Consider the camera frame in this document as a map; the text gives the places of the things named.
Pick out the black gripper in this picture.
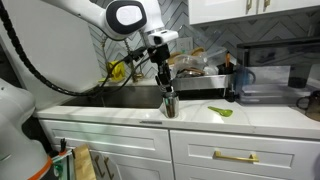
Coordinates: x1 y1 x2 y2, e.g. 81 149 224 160
148 44 175 94

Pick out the silver metal cup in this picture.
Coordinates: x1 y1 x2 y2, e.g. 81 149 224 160
161 92 180 119

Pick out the gold kitchen faucet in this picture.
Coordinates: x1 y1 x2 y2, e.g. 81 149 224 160
123 36 145 83

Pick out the clear plastic food container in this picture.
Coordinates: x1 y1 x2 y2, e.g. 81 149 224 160
173 53 219 78

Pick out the small black counter object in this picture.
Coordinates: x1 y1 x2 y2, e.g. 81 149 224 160
226 84 236 103

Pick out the stainless steel sink basin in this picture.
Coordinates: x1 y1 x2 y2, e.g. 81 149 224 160
61 84 231 109

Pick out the dish drying rack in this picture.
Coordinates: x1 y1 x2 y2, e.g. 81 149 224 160
170 73 235 93

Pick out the wooden cutting board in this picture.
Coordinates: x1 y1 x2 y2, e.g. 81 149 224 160
189 46 206 57

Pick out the yellow cloth on faucet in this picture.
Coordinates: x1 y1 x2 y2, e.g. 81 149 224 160
105 60 127 82

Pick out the black utensil holder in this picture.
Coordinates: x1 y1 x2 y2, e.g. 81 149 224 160
218 61 235 76

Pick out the green plastic spoon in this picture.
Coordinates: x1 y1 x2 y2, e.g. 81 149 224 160
207 105 234 118

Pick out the white narrow drawer front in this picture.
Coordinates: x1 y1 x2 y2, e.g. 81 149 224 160
39 119 173 162

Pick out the white upper cabinet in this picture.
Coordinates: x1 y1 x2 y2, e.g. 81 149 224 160
188 0 320 26

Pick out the black countertop appliance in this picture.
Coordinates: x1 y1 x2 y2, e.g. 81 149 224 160
236 36 320 89

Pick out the teal electronic device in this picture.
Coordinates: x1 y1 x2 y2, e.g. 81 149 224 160
51 138 76 180

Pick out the white wide drawer front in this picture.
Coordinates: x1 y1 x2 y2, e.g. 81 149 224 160
169 129 320 180

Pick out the dark glass mug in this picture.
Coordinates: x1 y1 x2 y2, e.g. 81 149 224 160
295 90 320 122

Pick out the thin black cable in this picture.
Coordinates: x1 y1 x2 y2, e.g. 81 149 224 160
96 46 158 98

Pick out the white wall outlet plate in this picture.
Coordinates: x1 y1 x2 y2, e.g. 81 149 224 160
175 36 194 56

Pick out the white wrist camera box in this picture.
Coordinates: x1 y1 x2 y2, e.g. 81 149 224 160
146 29 179 47

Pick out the gold drawer handle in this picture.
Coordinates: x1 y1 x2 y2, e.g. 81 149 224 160
213 150 260 164

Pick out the gold lower door handle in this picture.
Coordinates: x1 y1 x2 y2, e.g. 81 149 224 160
94 154 106 178
103 156 115 180

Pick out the black corrugated cable conduit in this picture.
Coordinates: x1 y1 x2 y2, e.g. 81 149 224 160
0 0 105 98

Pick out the white robot base orange ring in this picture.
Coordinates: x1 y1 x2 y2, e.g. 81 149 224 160
0 78 54 180

